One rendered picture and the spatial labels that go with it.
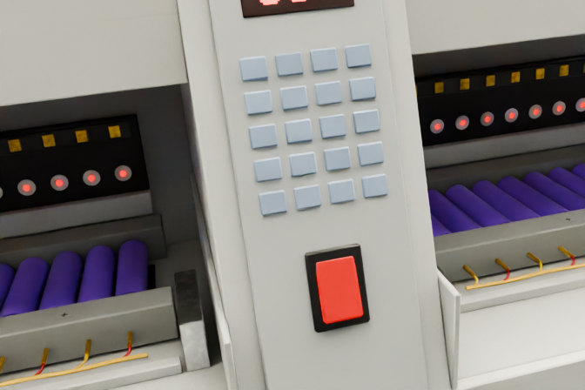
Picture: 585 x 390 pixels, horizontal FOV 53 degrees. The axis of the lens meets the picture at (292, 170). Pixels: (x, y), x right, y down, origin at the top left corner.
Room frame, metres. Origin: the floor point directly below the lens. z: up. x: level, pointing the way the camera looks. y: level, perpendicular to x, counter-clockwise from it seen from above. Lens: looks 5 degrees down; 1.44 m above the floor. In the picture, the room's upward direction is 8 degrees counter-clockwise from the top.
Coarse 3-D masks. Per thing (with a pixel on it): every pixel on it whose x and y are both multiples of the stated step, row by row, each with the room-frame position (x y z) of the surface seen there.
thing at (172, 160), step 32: (416, 64) 0.47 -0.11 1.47; (448, 64) 0.47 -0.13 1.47; (480, 64) 0.48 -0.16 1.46; (96, 96) 0.42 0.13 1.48; (128, 96) 0.42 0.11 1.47; (160, 96) 0.43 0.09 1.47; (0, 128) 0.41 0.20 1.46; (160, 128) 0.43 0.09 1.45; (160, 160) 0.43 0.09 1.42; (480, 160) 0.47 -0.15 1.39; (160, 192) 0.43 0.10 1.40; (192, 192) 0.43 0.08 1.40; (96, 224) 0.42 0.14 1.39; (192, 224) 0.43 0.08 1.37
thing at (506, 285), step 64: (512, 64) 0.44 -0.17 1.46; (576, 64) 0.45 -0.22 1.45; (448, 128) 0.44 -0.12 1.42; (512, 128) 0.45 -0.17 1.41; (576, 128) 0.46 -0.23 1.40; (448, 192) 0.41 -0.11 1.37; (512, 192) 0.41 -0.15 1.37; (576, 192) 0.40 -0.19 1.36; (448, 256) 0.32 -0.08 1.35; (512, 256) 0.33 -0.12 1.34; (576, 256) 0.35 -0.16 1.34; (448, 320) 0.25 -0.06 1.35; (512, 320) 0.30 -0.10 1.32; (576, 320) 0.29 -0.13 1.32; (512, 384) 0.26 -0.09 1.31; (576, 384) 0.27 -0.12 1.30
